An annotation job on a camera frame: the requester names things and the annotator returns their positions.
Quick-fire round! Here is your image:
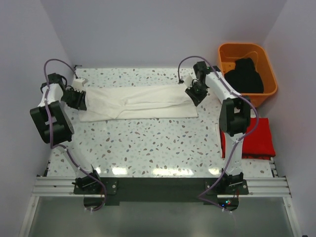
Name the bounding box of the aluminium extrusion rail frame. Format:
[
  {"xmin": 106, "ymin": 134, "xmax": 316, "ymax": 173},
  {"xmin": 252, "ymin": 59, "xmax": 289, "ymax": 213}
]
[{"xmin": 31, "ymin": 158, "xmax": 302, "ymax": 237}]

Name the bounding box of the folded red t shirt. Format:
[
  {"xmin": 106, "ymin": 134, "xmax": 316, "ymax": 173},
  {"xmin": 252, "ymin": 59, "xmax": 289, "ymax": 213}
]
[{"xmin": 219, "ymin": 117, "xmax": 276, "ymax": 159}]

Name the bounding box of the black garment in bin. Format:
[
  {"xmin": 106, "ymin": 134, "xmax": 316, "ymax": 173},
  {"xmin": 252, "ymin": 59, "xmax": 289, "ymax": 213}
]
[{"xmin": 224, "ymin": 58, "xmax": 264, "ymax": 93}]

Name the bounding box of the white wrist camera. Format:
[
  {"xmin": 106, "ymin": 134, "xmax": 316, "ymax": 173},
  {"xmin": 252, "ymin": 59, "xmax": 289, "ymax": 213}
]
[
  {"xmin": 183, "ymin": 75, "xmax": 194, "ymax": 88},
  {"xmin": 72, "ymin": 78, "xmax": 88, "ymax": 91}
]

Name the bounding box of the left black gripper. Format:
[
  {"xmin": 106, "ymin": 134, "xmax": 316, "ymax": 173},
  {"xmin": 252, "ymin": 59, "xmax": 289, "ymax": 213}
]
[{"xmin": 61, "ymin": 87, "xmax": 87, "ymax": 111}]

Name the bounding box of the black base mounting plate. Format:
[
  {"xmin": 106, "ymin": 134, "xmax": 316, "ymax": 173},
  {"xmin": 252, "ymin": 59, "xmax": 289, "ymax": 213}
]
[{"xmin": 73, "ymin": 177, "xmax": 249, "ymax": 210}]

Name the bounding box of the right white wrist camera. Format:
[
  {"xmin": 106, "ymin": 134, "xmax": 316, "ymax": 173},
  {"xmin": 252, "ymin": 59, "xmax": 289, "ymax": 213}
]
[{"xmin": 183, "ymin": 75, "xmax": 194, "ymax": 88}]

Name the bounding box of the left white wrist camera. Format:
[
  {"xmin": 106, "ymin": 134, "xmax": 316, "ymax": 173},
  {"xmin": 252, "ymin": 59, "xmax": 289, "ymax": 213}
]
[{"xmin": 72, "ymin": 78, "xmax": 88, "ymax": 91}]

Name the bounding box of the white t shirt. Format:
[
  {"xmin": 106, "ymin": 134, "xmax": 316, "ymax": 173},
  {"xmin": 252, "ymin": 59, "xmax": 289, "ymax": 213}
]
[{"xmin": 79, "ymin": 84, "xmax": 198, "ymax": 122}]

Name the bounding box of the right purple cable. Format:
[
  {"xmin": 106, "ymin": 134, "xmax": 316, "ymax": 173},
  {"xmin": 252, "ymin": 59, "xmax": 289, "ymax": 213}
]
[{"xmin": 177, "ymin": 56, "xmax": 259, "ymax": 207}]

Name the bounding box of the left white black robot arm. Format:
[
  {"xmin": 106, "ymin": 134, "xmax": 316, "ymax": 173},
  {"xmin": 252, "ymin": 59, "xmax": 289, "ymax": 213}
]
[{"xmin": 30, "ymin": 73, "xmax": 104, "ymax": 194}]

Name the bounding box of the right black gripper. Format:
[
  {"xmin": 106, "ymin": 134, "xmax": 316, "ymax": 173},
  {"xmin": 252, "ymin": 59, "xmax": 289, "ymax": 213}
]
[{"xmin": 185, "ymin": 82, "xmax": 208, "ymax": 107}]

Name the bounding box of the orange plastic bin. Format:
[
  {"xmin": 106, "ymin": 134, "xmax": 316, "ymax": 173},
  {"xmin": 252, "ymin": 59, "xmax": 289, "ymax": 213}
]
[{"xmin": 218, "ymin": 43, "xmax": 278, "ymax": 108}]

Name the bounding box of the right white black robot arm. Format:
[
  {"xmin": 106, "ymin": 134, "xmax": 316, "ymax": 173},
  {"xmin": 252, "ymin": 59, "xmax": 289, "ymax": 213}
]
[{"xmin": 185, "ymin": 61, "xmax": 251, "ymax": 194}]

